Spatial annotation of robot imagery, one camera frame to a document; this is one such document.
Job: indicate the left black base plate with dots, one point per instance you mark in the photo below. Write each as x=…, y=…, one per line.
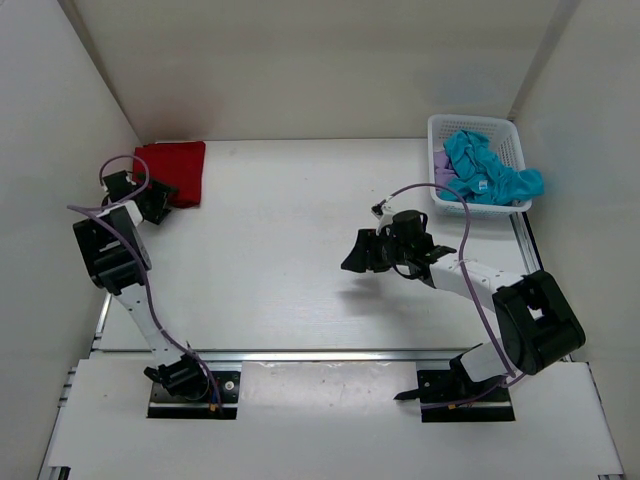
x=162, y=405

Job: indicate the lavender cloth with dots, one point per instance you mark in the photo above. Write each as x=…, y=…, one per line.
x=444, y=174

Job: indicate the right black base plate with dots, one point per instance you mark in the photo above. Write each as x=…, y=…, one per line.
x=446, y=399

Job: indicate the teal t shirt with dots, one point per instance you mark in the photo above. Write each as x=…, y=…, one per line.
x=482, y=178

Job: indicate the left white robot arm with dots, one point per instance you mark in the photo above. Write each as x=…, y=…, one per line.
x=117, y=262

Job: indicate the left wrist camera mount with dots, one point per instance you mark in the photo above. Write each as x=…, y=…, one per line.
x=104, y=187

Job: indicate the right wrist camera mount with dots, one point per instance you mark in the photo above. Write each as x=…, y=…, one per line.
x=384, y=215

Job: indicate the white plastic basket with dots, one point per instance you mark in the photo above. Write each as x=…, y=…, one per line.
x=503, y=140

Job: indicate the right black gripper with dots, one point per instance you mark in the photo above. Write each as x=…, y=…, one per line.
x=366, y=256

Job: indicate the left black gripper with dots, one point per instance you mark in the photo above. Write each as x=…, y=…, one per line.
x=159, y=212

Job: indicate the red t shirt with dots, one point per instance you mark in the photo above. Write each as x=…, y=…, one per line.
x=178, y=165

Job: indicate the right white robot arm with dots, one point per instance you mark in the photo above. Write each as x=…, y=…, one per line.
x=536, y=325

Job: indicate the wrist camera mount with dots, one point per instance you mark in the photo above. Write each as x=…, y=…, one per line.
x=104, y=187
x=384, y=215

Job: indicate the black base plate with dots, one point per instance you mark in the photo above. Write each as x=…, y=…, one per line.
x=446, y=399
x=162, y=405

